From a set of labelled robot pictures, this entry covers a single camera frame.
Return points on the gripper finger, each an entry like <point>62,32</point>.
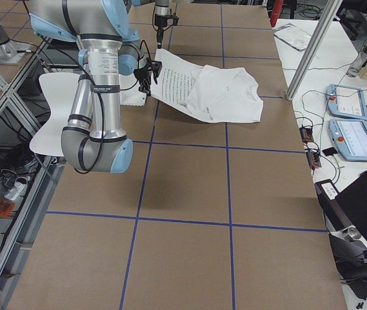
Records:
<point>161,36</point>
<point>158,38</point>
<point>142,86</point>
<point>154,82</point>

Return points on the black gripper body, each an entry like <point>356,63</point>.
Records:
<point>142,76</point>
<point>160,22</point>

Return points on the white long-sleeve printed shirt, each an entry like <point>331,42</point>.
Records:
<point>207,93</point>

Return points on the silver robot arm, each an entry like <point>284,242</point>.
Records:
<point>138,3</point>
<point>93,138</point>

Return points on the white plastic chair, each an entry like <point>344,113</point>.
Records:
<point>59,90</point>

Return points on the red fire extinguisher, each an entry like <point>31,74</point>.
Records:
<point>276,11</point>

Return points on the plastic document bag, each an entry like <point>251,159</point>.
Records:
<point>293,36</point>

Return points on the white power strip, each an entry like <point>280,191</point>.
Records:
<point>15,192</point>

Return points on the black orange connector box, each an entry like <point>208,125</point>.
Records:
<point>306,134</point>

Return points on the orange box on floor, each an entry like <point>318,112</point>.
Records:
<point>6,207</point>

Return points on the far blue teach pendant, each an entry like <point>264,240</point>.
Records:
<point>346,102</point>

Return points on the blue teach pendant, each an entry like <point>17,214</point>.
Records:
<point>349,137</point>
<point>346,102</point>

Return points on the clear water bottle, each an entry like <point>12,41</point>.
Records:
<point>359,62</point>

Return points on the near blue teach pendant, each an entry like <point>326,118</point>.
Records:
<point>349,137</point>

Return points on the black device with label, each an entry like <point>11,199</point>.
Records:
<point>327,194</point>

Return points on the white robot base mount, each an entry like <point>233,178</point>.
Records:
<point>131,87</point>

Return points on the aluminium camera post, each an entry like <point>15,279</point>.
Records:
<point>318,35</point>

